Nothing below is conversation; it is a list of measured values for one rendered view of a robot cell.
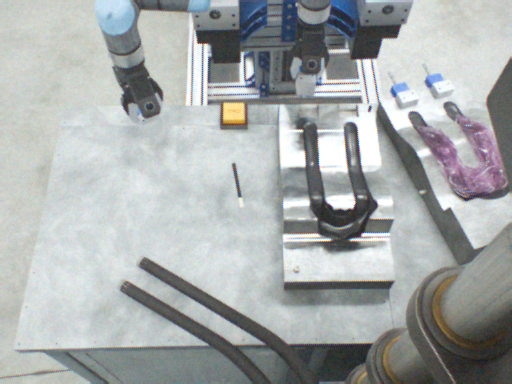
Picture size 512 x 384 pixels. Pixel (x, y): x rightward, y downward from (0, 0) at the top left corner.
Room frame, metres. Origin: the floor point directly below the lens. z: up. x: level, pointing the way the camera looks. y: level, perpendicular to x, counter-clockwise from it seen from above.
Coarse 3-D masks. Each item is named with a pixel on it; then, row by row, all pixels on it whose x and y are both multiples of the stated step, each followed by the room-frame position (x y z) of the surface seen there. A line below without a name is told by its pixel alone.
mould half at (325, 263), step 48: (288, 144) 0.80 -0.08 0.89; (336, 144) 0.80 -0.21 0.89; (288, 192) 0.63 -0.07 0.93; (336, 192) 0.63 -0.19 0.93; (384, 192) 0.63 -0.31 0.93; (288, 240) 0.53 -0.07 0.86; (336, 240) 0.53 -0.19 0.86; (384, 240) 0.53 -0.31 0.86; (288, 288) 0.43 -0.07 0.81; (336, 288) 0.43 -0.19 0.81; (384, 288) 0.43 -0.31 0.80
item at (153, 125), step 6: (138, 108) 0.87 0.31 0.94; (138, 114) 0.85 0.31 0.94; (144, 120) 0.82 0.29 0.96; (150, 120) 0.82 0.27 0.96; (156, 120) 0.82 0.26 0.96; (144, 126) 0.81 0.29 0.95; (150, 126) 0.81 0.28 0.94; (156, 126) 0.82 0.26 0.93; (162, 126) 0.83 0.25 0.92; (144, 132) 0.80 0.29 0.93; (150, 132) 0.81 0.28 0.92; (156, 132) 0.82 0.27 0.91
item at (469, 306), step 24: (504, 240) 0.16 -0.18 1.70; (480, 264) 0.16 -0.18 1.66; (504, 264) 0.15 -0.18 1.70; (456, 288) 0.16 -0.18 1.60; (480, 288) 0.15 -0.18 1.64; (504, 288) 0.14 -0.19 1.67; (456, 312) 0.14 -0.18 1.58; (480, 312) 0.13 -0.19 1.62; (504, 312) 0.13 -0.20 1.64; (408, 336) 0.16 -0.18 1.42; (480, 336) 0.13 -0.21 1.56; (408, 360) 0.14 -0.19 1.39
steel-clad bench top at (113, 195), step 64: (64, 128) 0.91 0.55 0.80; (128, 128) 0.91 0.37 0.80; (192, 128) 0.91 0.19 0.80; (256, 128) 0.91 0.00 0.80; (64, 192) 0.70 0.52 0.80; (128, 192) 0.70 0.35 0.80; (192, 192) 0.70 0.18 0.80; (256, 192) 0.70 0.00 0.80; (64, 256) 0.51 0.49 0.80; (128, 256) 0.51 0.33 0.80; (192, 256) 0.51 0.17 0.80; (256, 256) 0.51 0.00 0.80; (448, 256) 0.51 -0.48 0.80; (64, 320) 0.35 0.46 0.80; (128, 320) 0.35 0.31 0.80; (256, 320) 0.35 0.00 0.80; (320, 320) 0.35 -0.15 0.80; (384, 320) 0.35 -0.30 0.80
